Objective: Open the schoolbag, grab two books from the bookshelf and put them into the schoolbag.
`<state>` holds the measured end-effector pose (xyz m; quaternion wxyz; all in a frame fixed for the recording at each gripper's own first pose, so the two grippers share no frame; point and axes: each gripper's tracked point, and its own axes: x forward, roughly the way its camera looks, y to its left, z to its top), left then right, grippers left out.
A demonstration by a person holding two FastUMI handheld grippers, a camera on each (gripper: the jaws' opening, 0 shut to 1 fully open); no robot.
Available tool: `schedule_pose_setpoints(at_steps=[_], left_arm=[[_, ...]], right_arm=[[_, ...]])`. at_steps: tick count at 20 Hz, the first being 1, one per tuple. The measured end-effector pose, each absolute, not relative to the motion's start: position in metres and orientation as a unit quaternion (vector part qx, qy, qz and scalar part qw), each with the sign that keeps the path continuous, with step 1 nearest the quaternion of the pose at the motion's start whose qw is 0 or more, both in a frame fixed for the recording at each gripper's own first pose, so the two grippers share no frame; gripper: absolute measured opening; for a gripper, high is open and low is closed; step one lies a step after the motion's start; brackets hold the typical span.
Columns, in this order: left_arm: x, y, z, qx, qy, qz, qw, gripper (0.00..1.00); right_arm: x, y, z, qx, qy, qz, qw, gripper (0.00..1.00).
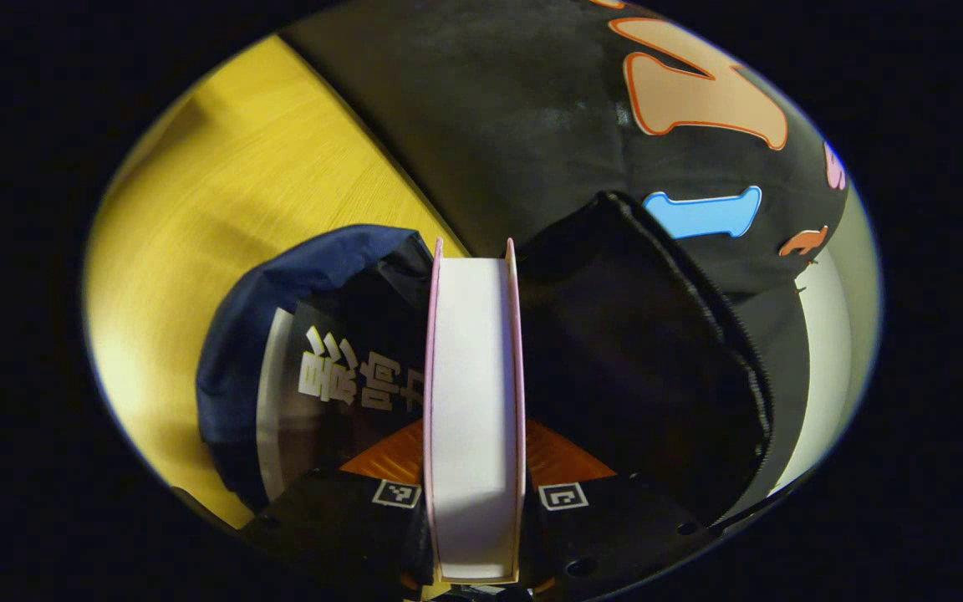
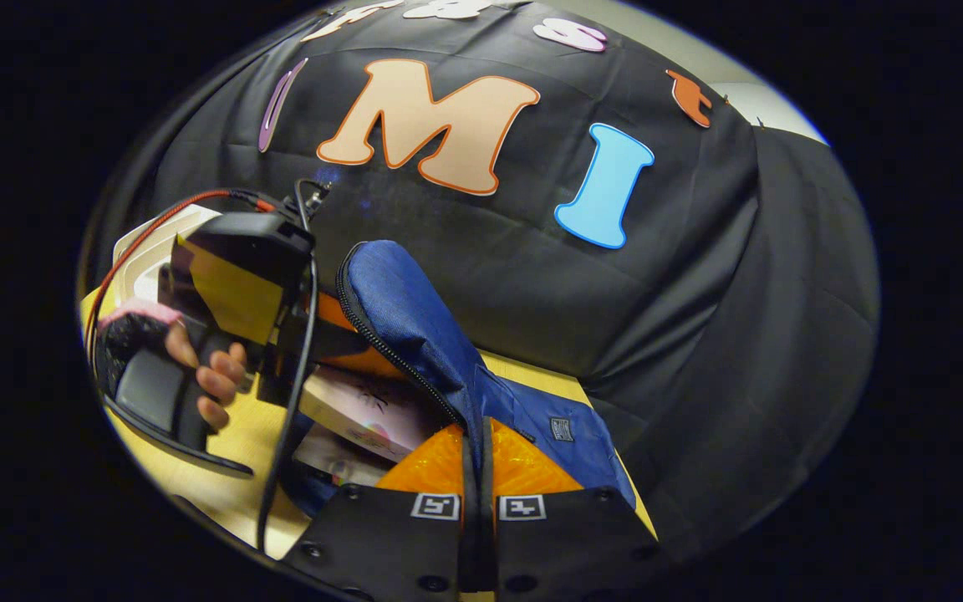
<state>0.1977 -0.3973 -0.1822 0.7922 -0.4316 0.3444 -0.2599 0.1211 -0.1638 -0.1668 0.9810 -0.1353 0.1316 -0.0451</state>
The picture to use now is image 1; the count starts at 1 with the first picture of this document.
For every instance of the black backdrop cloth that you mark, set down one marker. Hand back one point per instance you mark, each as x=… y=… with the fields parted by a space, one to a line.
x=515 y=109

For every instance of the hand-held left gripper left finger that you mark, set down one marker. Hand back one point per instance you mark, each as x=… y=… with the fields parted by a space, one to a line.
x=339 y=527

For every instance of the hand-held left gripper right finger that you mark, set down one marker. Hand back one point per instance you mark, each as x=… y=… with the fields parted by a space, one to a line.
x=607 y=535

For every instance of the pink cover book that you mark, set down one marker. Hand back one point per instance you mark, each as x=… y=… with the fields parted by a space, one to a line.
x=473 y=401

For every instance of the blue schoolbag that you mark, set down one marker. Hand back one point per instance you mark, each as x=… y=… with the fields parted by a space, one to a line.
x=281 y=276

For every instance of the dark cover book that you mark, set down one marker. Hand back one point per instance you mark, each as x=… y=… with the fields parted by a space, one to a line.
x=348 y=376

